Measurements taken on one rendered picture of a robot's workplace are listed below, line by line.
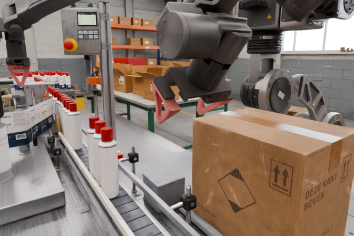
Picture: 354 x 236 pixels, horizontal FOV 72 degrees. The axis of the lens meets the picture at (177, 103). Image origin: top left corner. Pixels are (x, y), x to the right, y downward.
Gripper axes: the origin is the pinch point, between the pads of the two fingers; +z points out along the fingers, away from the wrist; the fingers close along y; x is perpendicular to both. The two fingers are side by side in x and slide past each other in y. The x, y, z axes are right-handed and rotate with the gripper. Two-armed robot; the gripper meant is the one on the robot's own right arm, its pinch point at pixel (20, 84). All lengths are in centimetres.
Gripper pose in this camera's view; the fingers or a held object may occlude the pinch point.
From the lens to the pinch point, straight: 102.1
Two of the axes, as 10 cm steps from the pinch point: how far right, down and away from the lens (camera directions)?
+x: 8.2, -1.1, 5.6
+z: 0.0, 9.8, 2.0
